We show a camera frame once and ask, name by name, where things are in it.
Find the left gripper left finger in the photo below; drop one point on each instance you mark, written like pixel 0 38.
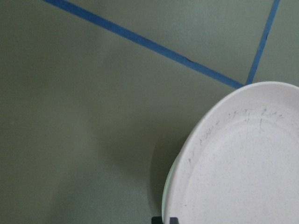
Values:
pixel 156 220

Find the pink plate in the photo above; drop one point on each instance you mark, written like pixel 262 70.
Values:
pixel 240 164

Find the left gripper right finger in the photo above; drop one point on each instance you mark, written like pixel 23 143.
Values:
pixel 174 220

